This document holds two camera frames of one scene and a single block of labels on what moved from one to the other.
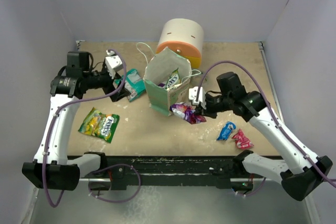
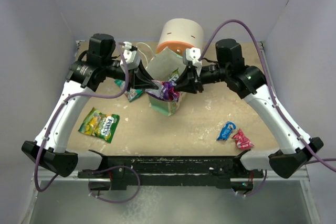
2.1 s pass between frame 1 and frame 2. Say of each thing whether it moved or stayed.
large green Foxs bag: stayed
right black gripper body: moved
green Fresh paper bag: stayed
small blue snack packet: stayed
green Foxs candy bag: stayed
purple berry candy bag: moved
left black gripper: moved
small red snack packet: stayed
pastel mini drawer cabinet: stayed
